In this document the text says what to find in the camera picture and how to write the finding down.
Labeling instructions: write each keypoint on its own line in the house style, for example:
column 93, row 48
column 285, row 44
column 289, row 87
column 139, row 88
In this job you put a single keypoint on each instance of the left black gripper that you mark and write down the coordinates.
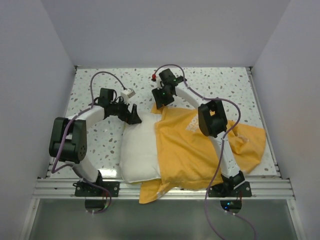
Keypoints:
column 132, row 117

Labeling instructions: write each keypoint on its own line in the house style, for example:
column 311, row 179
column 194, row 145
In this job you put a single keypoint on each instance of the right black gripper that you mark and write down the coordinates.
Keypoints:
column 159, row 100

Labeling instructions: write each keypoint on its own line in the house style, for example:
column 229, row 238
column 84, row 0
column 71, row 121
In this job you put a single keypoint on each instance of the white pillow yellow edge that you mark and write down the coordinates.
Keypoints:
column 138, row 151

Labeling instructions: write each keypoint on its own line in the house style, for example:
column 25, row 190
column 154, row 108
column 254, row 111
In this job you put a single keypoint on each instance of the orange pillowcase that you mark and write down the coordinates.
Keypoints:
column 187, row 158

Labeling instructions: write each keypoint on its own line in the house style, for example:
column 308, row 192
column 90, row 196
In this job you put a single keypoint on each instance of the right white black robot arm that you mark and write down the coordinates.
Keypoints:
column 212, row 121

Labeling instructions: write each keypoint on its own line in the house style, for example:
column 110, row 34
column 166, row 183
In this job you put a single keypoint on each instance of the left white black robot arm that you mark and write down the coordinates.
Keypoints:
column 68, row 141

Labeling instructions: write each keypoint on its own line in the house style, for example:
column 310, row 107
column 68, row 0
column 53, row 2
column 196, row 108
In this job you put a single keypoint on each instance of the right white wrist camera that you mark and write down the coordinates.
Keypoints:
column 157, row 81

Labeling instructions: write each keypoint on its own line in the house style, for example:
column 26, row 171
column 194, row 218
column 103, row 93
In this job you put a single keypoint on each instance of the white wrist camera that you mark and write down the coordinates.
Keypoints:
column 157, row 81
column 127, row 93

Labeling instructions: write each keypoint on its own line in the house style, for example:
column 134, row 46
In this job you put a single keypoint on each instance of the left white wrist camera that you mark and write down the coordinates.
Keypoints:
column 127, row 93

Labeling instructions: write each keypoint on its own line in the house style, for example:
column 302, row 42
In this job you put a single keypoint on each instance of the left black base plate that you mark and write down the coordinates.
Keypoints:
column 106, row 188

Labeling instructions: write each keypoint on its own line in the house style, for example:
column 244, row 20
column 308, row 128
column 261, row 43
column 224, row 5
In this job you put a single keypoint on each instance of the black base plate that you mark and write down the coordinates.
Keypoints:
column 220, row 191
column 106, row 188

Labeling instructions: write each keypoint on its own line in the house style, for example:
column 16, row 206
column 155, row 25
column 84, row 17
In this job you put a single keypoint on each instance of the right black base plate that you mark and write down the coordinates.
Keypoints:
column 220, row 191

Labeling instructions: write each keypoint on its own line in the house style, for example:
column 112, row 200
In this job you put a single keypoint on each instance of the aluminium mounting rail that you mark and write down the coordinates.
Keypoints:
column 71, row 188

